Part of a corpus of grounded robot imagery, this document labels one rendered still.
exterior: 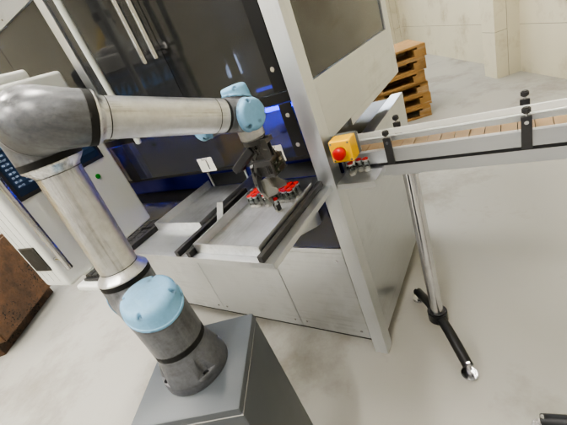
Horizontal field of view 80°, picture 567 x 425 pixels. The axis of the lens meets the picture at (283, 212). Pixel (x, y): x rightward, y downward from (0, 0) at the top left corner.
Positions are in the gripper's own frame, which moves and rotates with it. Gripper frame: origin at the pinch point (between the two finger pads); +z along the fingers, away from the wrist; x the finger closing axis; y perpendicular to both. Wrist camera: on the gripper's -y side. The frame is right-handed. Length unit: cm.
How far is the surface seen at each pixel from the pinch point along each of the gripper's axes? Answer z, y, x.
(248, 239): 5.2, -2.0, -15.1
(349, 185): 5.9, 19.4, 15.3
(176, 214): 5, -52, -1
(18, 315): 76, -274, -35
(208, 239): 4.4, -17.4, -16.6
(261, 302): 72, -49, 15
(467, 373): 92, 46, 14
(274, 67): -35.0, 6.7, 15.6
